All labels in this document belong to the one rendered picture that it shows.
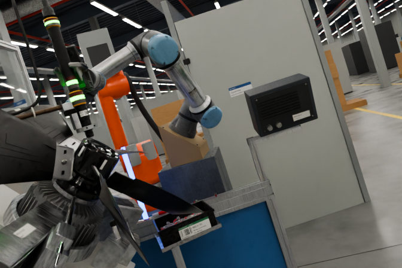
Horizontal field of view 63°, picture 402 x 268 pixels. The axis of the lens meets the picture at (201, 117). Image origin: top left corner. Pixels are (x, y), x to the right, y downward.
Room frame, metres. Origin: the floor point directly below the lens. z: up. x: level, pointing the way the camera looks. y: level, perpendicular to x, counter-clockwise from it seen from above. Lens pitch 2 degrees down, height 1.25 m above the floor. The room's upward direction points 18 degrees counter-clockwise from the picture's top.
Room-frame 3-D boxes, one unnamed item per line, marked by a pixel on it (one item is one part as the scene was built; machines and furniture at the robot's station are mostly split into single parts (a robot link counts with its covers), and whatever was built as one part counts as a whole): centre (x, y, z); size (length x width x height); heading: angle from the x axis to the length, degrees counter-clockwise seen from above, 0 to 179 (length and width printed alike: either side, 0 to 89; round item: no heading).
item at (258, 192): (1.41, 0.26, 0.82); 0.90 x 0.04 x 0.08; 90
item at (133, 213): (1.10, 0.38, 0.98); 0.20 x 0.16 x 0.20; 90
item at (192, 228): (1.25, 0.18, 0.84); 0.22 x 0.17 x 0.07; 105
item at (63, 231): (0.71, 0.36, 1.08); 0.07 x 0.04 x 0.06; 11
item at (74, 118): (1.05, 0.36, 1.34); 0.09 x 0.07 x 0.10; 125
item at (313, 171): (2.86, -0.58, 1.10); 1.21 x 0.05 x 2.20; 90
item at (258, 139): (1.42, -0.28, 1.04); 0.24 x 0.03 x 0.03; 90
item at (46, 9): (1.05, 0.35, 1.49); 0.04 x 0.04 x 0.46
